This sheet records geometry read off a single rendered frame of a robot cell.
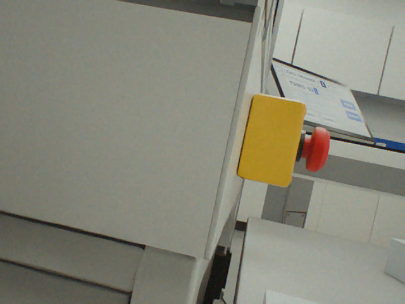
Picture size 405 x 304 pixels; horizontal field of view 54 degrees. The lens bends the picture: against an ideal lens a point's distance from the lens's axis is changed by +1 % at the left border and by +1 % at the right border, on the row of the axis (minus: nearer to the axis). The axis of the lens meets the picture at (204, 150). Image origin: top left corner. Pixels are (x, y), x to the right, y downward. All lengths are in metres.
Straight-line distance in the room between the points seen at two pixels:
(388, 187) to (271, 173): 0.29
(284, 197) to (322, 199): 2.25
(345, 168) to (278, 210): 1.07
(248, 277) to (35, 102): 0.21
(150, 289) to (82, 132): 0.10
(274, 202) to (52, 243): 1.42
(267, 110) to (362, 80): 3.97
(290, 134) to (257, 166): 0.04
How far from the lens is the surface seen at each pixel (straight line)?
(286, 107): 0.33
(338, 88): 1.84
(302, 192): 1.67
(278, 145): 0.33
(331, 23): 4.28
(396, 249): 0.48
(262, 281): 0.35
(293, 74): 1.62
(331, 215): 3.91
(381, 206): 4.05
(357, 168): 0.58
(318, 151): 0.35
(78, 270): 0.26
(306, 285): 0.37
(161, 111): 0.23
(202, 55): 0.23
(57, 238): 0.27
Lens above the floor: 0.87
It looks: 3 degrees down
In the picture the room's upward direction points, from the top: 11 degrees clockwise
